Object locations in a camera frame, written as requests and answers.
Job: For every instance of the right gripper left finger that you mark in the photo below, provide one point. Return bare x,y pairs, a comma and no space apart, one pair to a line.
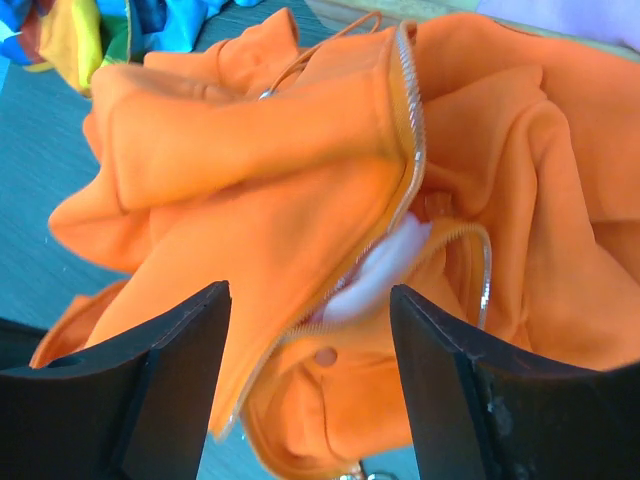
134,407

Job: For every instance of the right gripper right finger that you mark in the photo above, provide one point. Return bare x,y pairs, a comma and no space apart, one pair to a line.
481,408

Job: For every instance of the orange zip jacket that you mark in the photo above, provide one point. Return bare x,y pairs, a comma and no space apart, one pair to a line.
494,171

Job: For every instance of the multicolour crumpled cloth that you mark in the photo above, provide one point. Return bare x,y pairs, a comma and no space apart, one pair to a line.
73,37

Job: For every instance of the light blue shirt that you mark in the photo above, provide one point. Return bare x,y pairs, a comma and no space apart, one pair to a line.
185,20

